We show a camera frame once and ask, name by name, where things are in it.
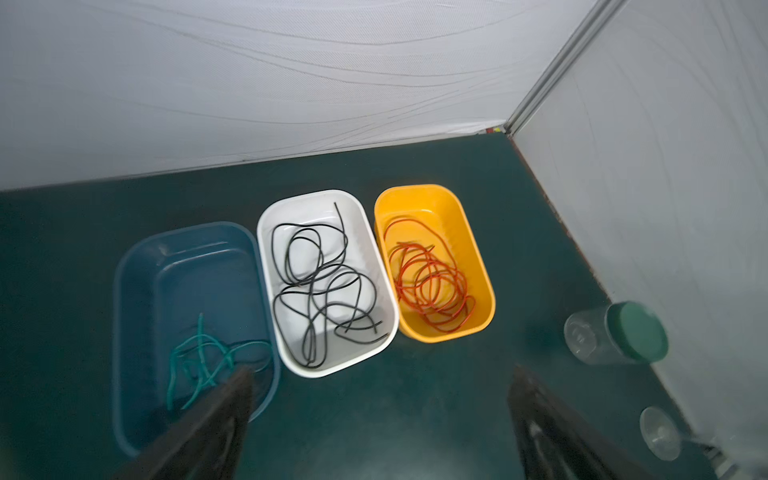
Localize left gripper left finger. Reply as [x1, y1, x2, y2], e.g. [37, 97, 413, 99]
[112, 367, 254, 479]

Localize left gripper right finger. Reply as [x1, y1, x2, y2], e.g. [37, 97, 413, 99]
[507, 365, 653, 479]

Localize green cable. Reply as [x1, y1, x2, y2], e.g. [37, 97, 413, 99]
[166, 311, 274, 412]

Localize black cable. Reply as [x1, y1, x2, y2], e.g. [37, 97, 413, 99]
[270, 202, 390, 369]

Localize red cable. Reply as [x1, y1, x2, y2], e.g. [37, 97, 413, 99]
[382, 215, 477, 333]

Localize clear stemmed glass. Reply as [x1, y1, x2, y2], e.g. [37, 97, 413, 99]
[639, 406, 713, 462]

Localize clear plastic lid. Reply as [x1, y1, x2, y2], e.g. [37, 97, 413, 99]
[563, 306, 617, 365]

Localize green round lid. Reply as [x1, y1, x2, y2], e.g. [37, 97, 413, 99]
[606, 301, 669, 364]

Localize blue plastic bin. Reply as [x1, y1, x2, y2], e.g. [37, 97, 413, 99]
[112, 222, 281, 457]

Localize yellow plastic bin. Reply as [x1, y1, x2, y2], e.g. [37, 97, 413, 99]
[374, 184, 496, 343]

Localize white plastic bin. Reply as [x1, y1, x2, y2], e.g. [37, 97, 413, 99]
[256, 190, 400, 378]

